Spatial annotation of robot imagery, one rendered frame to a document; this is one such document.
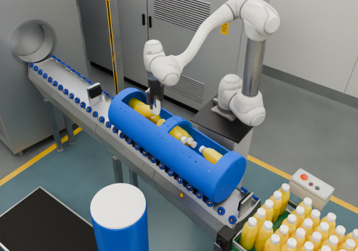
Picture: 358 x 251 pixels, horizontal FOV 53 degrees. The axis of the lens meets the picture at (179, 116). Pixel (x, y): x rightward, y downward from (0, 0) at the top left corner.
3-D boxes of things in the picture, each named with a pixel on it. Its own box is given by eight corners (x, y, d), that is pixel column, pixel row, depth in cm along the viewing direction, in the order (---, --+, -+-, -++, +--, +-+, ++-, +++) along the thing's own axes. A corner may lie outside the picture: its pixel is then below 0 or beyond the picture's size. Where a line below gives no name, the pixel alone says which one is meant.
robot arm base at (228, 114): (221, 95, 257) (221, 89, 253) (247, 108, 246) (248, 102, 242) (205, 108, 247) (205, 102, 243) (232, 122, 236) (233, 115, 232)
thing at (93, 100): (100, 99, 267) (98, 82, 257) (103, 102, 265) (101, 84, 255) (89, 105, 261) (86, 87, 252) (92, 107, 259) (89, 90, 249)
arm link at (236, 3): (221, -3, 190) (235, 7, 180) (249, -20, 191) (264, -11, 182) (226, 17, 199) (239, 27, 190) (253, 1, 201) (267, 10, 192)
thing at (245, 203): (246, 205, 196) (250, 190, 188) (250, 207, 194) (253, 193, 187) (235, 216, 190) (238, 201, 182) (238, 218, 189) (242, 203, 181)
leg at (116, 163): (123, 204, 306) (116, 153, 266) (127, 209, 303) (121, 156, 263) (118, 209, 303) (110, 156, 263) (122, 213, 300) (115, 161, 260)
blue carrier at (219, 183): (143, 113, 251) (139, 79, 232) (244, 181, 205) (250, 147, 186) (110, 133, 236) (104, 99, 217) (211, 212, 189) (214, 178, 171)
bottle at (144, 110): (131, 106, 220) (149, 108, 206) (140, 102, 224) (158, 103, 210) (135, 116, 222) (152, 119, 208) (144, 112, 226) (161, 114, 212)
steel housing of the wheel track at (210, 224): (62, 85, 333) (55, 53, 311) (254, 231, 218) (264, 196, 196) (33, 98, 317) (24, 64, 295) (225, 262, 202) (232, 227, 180)
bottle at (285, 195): (278, 218, 193) (286, 196, 181) (268, 209, 197) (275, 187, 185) (286, 211, 196) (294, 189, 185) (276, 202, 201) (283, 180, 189)
